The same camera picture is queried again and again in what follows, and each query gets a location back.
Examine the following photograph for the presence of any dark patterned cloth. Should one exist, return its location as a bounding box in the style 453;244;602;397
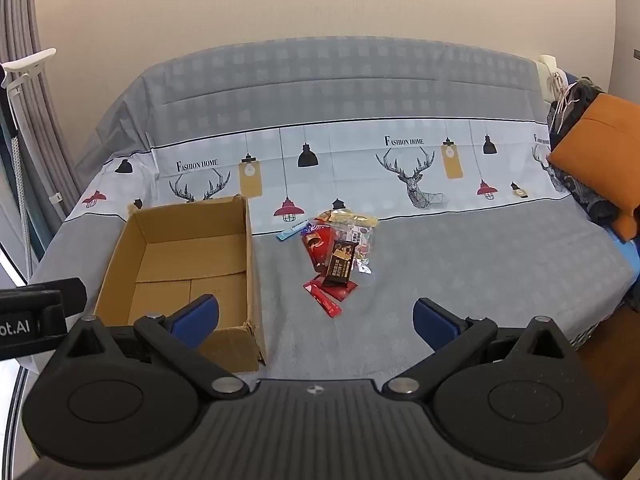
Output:
546;79;628;226

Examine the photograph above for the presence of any grey printed bed sheet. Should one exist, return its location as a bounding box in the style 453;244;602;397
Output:
29;35;638;378

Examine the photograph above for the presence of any red snack packet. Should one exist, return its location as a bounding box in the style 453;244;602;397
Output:
320;280;361;302

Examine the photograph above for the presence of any grey curtain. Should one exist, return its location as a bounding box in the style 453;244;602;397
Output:
0;0;87;233

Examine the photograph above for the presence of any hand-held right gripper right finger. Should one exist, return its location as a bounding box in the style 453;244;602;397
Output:
381;297;583;402

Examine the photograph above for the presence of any blue stick packet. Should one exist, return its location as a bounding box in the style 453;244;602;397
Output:
276;217;312;242

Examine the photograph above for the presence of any dark chocolate bar packet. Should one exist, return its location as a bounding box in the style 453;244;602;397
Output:
320;240;359;288

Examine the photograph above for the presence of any white wall hook with hangers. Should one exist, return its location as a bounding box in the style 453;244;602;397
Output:
537;53;571;111

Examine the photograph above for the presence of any yellow snack packet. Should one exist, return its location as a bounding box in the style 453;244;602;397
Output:
327;209;379;229

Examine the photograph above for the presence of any cardboard box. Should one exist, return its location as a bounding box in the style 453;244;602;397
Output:
94;195;267;373

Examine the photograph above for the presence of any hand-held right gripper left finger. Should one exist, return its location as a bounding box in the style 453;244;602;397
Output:
50;294;250;402

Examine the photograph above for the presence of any silver printed snack packet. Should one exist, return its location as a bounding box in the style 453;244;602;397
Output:
331;224;374;275

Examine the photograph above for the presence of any orange pillow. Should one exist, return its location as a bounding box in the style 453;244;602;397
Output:
546;92;640;242

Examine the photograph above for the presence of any white hanging cord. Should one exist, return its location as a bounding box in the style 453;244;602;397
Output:
9;127;35;273

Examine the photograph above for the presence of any red stick packet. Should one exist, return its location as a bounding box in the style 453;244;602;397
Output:
302;280;344;319

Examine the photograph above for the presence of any red snack bag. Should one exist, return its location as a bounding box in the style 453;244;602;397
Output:
300;225;335;269

